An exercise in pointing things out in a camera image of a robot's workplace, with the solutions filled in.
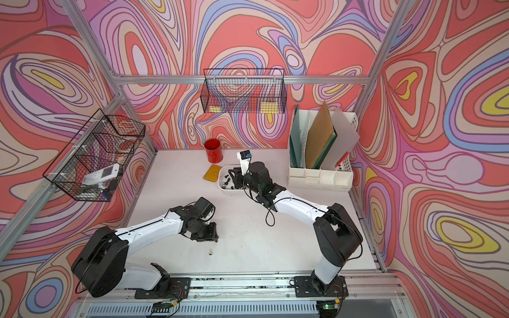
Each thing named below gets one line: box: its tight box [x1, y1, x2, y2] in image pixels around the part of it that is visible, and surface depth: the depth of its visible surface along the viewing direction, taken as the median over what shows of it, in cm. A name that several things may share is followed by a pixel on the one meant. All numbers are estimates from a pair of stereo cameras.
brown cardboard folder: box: [305, 100, 334, 169], surface depth 101 cm
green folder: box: [312, 131, 338, 169], surface depth 93 cm
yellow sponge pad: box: [202, 164, 223, 183], surface depth 109 cm
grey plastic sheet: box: [320, 107, 360, 171], surface depth 92 cm
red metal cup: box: [204, 138, 224, 164], surface depth 111 cm
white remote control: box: [82, 163, 120, 186], surface depth 70 cm
